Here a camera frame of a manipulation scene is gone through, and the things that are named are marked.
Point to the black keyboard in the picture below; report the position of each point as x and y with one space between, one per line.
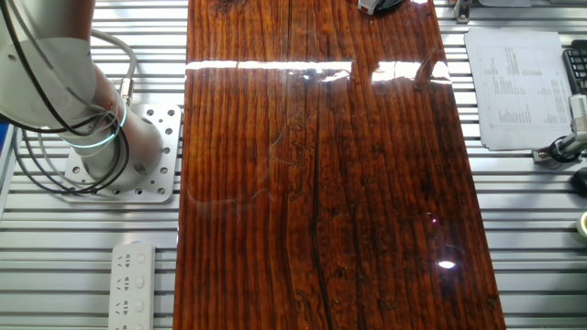
577 66

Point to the ribbed silver exterior camera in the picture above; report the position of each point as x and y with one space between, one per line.
579 114

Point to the printed paper sheets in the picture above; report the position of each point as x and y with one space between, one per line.
518 87

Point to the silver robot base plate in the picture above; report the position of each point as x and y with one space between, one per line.
167 137

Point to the small metal bracket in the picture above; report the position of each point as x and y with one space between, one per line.
462 11

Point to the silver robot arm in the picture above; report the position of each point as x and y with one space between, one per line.
142 146

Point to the black round object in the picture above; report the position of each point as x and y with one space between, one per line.
580 181

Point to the brown wooden board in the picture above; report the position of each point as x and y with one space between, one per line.
321 206

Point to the white power strip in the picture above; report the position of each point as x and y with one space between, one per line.
132 289

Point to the pale tape roll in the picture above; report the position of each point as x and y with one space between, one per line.
583 224

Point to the grey metal clamp tool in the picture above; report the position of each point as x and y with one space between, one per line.
542 155

